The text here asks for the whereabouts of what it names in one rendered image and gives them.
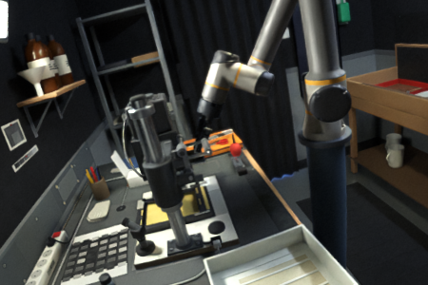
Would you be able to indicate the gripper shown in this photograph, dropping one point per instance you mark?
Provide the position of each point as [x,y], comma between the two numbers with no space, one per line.
[209,108]

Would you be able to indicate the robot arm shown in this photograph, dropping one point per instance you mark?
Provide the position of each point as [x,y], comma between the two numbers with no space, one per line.
[317,30]

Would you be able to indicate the black negative carrier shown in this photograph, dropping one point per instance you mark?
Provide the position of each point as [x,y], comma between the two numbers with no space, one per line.
[200,148]

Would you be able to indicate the grey focus knob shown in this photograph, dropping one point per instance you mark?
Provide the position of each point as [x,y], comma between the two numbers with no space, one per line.
[181,150]

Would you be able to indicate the black enlarger head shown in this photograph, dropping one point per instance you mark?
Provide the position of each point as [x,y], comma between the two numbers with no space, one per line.
[163,181]

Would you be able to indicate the grey enlarger column with baseboard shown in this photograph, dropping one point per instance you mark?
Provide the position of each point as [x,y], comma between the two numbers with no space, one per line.
[180,227]

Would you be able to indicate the black focus finder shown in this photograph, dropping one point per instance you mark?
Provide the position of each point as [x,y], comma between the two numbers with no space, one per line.
[144,246]

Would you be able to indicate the red scissors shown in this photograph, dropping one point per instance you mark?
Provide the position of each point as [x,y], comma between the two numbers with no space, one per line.
[221,141]

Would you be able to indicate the orange tray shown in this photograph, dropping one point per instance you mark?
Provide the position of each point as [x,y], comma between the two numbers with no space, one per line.
[235,139]

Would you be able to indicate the red blower bulb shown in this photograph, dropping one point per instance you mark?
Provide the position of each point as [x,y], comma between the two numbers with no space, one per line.
[236,149]

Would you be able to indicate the small black block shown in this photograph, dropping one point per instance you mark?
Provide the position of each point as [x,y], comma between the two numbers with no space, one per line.
[240,166]

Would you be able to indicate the white and blue paper box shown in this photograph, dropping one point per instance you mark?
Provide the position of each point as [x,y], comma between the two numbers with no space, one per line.
[128,172]

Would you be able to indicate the flat tan box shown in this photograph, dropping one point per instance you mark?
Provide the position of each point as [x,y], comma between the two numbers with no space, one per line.
[145,57]

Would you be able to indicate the blue bin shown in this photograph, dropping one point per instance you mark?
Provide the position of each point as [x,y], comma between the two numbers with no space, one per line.
[287,176]

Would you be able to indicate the yellow and black easel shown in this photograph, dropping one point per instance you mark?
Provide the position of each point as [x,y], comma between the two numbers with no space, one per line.
[155,212]

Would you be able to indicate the black round disc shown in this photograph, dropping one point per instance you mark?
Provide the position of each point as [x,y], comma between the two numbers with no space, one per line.
[216,227]

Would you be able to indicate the black curtain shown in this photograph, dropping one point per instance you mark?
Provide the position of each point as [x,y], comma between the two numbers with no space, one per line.
[207,14]

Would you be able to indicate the red pencil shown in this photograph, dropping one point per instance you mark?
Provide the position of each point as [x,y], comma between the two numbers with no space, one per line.
[94,172]

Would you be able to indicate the brown pencil cup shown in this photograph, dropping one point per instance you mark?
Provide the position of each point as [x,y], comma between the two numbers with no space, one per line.
[100,189]

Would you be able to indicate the yellow pencil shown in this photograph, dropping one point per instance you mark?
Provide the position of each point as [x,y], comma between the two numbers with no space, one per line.
[89,176]

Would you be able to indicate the grey metal shelf unit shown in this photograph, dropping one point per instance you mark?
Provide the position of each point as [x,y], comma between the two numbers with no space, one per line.
[97,57]

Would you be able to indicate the large white tray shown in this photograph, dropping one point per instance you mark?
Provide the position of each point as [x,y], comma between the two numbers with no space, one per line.
[234,254]

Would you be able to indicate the white sponge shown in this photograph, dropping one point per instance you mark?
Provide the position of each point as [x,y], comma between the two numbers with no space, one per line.
[98,211]

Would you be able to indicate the brown bottle with white label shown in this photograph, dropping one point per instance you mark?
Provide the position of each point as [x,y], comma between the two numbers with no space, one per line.
[63,64]
[42,47]
[35,52]

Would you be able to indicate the wooden sink table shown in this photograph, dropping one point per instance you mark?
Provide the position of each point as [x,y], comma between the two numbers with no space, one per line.
[377,97]

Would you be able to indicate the white funnel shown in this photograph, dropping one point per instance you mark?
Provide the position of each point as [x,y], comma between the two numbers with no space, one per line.
[33,75]

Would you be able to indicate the black bottle cap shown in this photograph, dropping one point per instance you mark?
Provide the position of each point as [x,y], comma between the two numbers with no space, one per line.
[107,279]

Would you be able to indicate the white jug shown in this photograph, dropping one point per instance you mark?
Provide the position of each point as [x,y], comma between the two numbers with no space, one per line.
[393,139]
[395,157]

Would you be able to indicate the red tray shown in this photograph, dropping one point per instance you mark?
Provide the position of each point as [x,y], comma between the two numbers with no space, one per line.
[401,84]

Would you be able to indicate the white power strip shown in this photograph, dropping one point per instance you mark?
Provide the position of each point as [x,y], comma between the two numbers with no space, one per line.
[43,261]

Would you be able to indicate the small white switch box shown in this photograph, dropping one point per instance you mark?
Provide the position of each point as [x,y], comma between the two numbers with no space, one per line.
[216,243]

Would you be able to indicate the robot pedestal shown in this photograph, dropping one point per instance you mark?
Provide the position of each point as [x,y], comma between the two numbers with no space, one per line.
[327,191]

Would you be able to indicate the wooden wall shelf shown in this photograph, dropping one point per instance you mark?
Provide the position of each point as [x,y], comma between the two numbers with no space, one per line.
[50,94]

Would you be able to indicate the white wall label strip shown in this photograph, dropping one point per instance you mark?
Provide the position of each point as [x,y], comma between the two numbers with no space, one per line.
[25,158]

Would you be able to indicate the green wall box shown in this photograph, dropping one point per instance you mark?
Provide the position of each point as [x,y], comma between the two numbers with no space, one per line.
[343,10]

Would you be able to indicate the white framed wall picture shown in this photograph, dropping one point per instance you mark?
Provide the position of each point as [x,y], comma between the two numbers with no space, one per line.
[14,134]

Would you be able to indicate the white wall lamp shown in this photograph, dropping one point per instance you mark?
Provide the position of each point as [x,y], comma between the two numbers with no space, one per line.
[2,19]

